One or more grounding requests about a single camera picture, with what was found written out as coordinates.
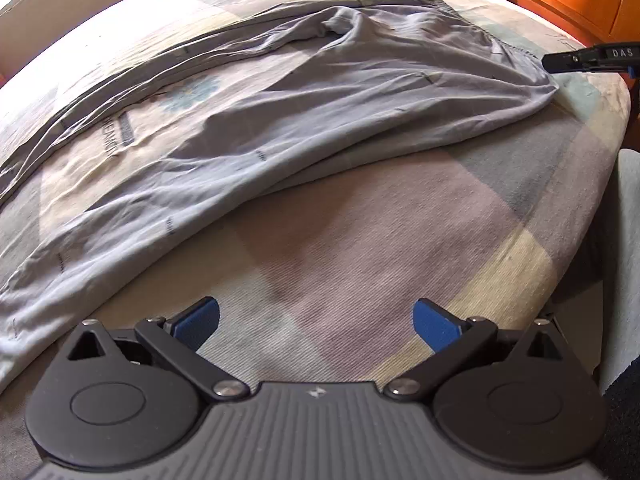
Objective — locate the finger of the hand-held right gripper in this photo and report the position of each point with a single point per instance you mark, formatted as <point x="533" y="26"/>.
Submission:
<point x="565" y="61"/>

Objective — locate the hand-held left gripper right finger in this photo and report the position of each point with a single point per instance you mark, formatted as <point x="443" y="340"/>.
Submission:
<point x="432" y="327"/>

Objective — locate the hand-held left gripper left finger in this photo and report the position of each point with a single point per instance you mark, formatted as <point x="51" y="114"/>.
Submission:
<point x="197" y="317"/>

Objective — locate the grey pants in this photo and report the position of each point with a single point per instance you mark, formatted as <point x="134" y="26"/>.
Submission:
<point x="325" y="110"/>

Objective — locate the bed with patchwork sheet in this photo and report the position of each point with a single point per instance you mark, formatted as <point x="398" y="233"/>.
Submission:
<point x="350" y="260"/>

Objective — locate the person's grey trousers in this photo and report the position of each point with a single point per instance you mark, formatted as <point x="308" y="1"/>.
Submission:
<point x="622" y="260"/>

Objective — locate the dark cloth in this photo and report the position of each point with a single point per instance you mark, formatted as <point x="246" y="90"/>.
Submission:
<point x="625" y="425"/>

